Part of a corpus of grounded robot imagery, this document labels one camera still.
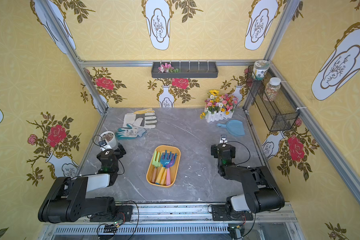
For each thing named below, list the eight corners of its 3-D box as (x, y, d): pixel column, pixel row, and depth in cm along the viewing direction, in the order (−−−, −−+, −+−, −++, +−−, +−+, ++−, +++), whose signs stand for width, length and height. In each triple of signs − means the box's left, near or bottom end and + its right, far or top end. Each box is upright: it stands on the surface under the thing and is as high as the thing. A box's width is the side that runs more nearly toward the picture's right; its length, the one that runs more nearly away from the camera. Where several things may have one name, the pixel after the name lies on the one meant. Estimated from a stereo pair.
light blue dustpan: (219, 135, 107) (219, 133, 105) (216, 121, 115) (216, 119, 114) (244, 135, 107) (245, 133, 105) (240, 121, 115) (241, 119, 114)
